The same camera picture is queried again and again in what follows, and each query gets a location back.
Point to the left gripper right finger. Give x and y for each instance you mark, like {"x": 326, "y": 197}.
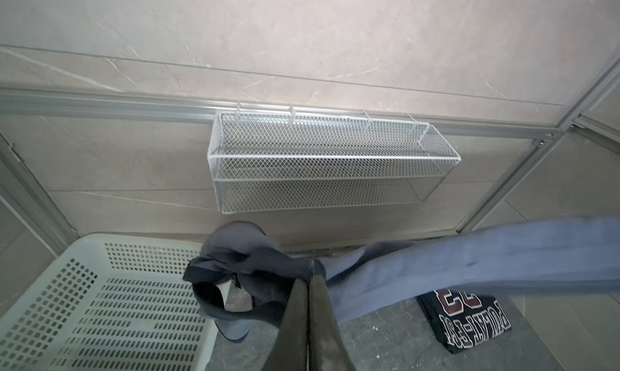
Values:
{"x": 327, "y": 351}

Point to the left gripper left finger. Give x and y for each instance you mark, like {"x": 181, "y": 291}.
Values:
{"x": 290, "y": 350}

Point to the grey-blue tank top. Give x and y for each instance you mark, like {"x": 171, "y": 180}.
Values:
{"x": 240, "y": 276}

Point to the navy red-trimmed tank top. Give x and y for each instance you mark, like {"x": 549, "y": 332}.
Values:
{"x": 461, "y": 321}

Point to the white plastic laundry basket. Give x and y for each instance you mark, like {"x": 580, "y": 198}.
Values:
{"x": 110, "y": 302}

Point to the white wire mesh shelf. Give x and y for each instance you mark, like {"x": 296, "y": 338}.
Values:
{"x": 267, "y": 161}

